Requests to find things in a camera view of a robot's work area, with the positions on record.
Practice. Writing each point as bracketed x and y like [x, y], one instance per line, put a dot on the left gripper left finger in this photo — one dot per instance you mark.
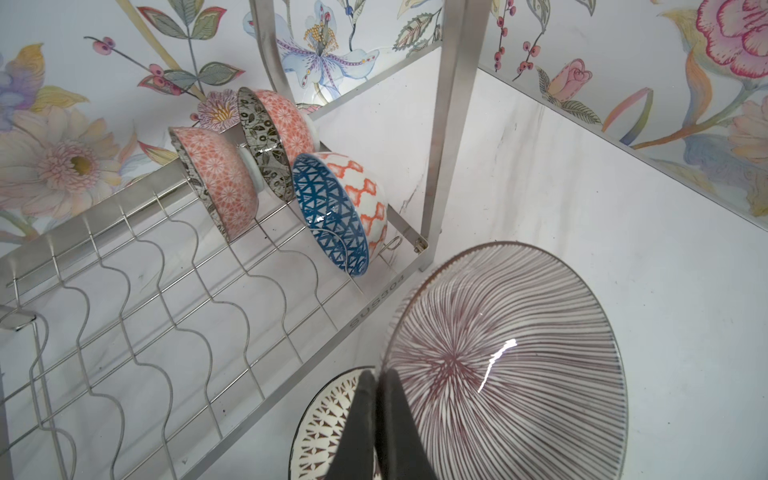
[354, 458]

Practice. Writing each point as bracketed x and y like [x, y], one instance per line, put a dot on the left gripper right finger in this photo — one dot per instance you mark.
[400, 453]

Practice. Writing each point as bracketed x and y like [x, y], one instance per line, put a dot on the purple striped bowl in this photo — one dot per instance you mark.
[511, 369]

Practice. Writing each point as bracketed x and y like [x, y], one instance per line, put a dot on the blue triangle pattern bowl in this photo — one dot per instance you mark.
[344, 206]

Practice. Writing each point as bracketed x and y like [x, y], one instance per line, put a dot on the orange pattern bowl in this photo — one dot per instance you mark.
[219, 177]

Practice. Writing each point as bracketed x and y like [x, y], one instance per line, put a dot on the green leaf pattern bowl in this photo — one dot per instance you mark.
[276, 132]

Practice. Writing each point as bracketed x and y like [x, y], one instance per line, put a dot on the steel two-tier dish rack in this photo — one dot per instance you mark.
[139, 341]

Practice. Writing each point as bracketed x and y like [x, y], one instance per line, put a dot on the white brown lattice bowl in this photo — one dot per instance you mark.
[320, 430]

